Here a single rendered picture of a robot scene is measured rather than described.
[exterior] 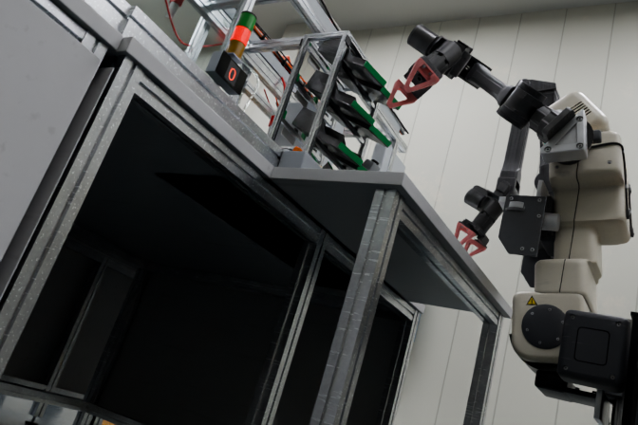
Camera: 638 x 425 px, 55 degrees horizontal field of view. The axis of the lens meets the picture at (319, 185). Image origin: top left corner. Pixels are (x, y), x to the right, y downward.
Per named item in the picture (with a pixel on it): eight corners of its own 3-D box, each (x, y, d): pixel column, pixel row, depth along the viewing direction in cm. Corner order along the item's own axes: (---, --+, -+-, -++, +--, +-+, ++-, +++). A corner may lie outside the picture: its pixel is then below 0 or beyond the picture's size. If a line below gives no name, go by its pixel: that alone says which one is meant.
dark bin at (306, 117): (359, 167, 204) (372, 149, 204) (337, 148, 195) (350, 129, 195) (313, 141, 224) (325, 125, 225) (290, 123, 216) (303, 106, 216)
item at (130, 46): (423, 314, 214) (425, 305, 215) (125, 50, 99) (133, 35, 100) (147, 263, 290) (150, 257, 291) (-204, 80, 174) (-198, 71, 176)
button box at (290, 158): (337, 209, 161) (343, 188, 163) (298, 172, 145) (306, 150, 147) (314, 207, 165) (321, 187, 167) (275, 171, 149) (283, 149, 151)
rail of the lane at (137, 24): (334, 241, 175) (345, 207, 179) (114, 49, 107) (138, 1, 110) (318, 239, 178) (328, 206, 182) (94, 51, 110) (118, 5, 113)
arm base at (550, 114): (572, 108, 142) (580, 135, 151) (548, 92, 148) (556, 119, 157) (546, 133, 143) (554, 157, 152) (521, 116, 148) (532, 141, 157)
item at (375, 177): (511, 319, 184) (513, 309, 185) (401, 185, 116) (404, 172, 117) (319, 286, 223) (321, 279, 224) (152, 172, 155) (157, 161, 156)
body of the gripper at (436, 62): (419, 59, 136) (440, 41, 138) (401, 77, 145) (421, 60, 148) (438, 81, 136) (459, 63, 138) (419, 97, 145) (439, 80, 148)
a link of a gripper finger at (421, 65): (398, 75, 131) (426, 51, 134) (385, 87, 138) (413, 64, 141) (419, 99, 131) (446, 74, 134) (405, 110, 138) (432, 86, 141)
